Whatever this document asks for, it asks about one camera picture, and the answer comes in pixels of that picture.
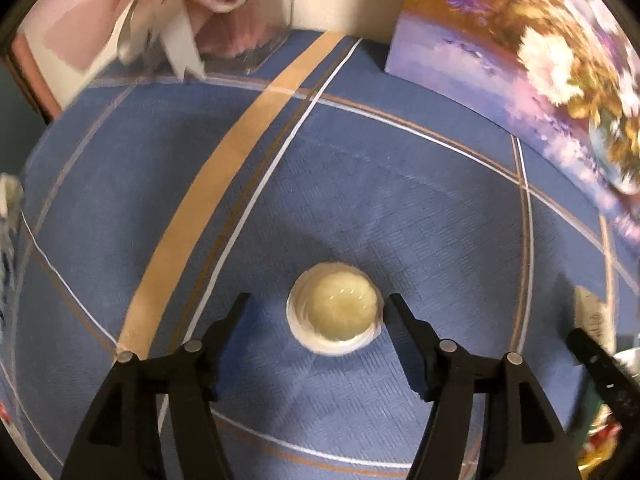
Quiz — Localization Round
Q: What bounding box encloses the yellow snack packet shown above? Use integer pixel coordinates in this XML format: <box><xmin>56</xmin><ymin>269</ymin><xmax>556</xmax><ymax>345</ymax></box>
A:
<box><xmin>577</xmin><ymin>405</ymin><xmax>622</xmax><ymax>479</ymax></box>

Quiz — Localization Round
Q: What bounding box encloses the yellow jelly cup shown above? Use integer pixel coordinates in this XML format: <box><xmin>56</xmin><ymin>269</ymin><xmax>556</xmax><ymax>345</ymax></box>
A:
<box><xmin>285</xmin><ymin>262</ymin><xmax>384</xmax><ymax>356</ymax></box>

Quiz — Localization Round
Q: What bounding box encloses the beige snack packet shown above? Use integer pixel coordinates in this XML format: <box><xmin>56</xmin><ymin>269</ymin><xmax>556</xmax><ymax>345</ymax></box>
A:
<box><xmin>574</xmin><ymin>286</ymin><xmax>616</xmax><ymax>356</ymax></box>

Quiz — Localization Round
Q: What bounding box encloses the blue plaid tablecloth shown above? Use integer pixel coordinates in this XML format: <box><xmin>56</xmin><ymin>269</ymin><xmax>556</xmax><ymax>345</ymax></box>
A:
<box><xmin>1</xmin><ymin>32</ymin><xmax>639</xmax><ymax>479</ymax></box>

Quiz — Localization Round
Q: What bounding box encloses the pink flower bouquet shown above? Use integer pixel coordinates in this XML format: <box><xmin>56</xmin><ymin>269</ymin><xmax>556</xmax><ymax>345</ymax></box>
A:
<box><xmin>19</xmin><ymin>0</ymin><xmax>306</xmax><ymax>111</ymax></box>

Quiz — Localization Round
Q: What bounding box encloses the floral painting canvas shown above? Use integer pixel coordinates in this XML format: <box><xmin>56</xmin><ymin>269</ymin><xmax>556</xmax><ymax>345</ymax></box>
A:
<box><xmin>386</xmin><ymin>0</ymin><xmax>639</xmax><ymax>246</ymax></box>

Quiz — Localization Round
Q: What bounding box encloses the blue white wrapper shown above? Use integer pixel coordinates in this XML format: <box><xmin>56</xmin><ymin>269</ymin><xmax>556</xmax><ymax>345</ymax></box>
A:
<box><xmin>0</xmin><ymin>172</ymin><xmax>24</xmax><ymax>322</ymax></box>

